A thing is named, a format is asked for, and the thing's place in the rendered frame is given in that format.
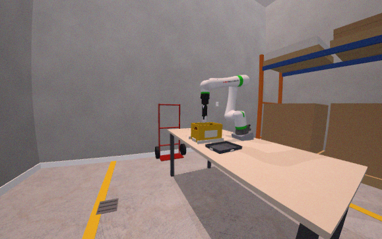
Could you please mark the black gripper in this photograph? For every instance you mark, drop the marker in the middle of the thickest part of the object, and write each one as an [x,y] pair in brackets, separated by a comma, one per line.
[204,112]

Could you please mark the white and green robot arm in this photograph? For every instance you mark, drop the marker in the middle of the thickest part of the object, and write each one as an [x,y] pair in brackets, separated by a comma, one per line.
[238,117]

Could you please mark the yellow divided crate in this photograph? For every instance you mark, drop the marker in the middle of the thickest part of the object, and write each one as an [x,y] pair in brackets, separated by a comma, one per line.
[206,131]

